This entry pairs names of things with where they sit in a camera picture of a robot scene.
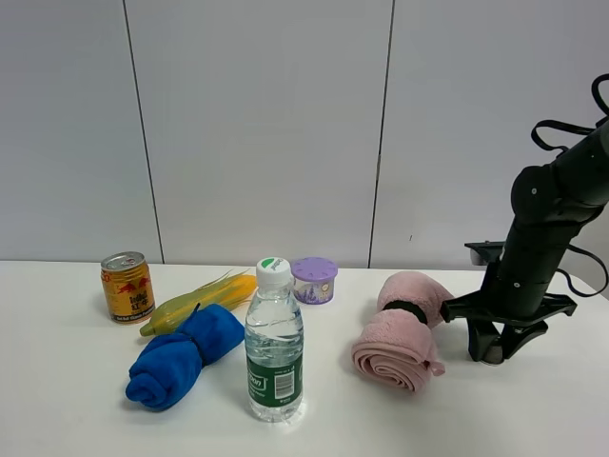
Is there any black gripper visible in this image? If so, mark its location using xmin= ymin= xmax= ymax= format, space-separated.
xmin=441 ymin=260 xmax=577 ymax=362

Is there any brown coffee capsule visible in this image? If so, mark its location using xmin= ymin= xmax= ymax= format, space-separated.
xmin=481 ymin=346 xmax=503 ymax=366

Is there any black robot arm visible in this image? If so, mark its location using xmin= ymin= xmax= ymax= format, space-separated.
xmin=441 ymin=119 xmax=608 ymax=365

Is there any rolled pink towel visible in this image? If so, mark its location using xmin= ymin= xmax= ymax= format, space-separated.
xmin=351 ymin=271 xmax=454 ymax=392

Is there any purple air freshener jar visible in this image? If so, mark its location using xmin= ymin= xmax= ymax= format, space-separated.
xmin=291 ymin=257 xmax=338 ymax=305

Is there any clear plastic water bottle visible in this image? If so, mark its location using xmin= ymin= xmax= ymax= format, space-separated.
xmin=245 ymin=257 xmax=304 ymax=423

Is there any yellow toy corn cob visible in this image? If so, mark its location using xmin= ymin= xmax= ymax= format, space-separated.
xmin=139 ymin=272 xmax=257 ymax=337

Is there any rolled blue towel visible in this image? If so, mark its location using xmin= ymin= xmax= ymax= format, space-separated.
xmin=126 ymin=305 xmax=245 ymax=410

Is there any gold Red Bull can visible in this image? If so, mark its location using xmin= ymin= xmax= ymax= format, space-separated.
xmin=100 ymin=251 xmax=155 ymax=324

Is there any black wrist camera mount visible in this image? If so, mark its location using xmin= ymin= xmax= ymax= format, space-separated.
xmin=464 ymin=241 xmax=504 ymax=267

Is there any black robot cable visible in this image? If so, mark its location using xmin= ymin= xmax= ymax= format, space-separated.
xmin=531 ymin=73 xmax=609 ymax=297

